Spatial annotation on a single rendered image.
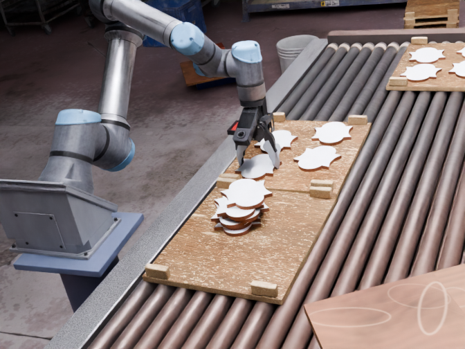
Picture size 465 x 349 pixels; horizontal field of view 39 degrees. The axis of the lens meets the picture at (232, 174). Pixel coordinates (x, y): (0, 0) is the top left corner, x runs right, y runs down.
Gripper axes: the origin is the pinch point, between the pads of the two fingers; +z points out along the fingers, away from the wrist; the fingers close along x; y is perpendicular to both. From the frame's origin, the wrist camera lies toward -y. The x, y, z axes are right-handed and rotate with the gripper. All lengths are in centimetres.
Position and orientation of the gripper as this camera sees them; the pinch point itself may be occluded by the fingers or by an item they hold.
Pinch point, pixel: (258, 166)
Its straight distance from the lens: 188.2
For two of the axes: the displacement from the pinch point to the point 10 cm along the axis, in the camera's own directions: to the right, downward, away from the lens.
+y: 3.9, -4.5, 8.0
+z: 1.3, 8.9, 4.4
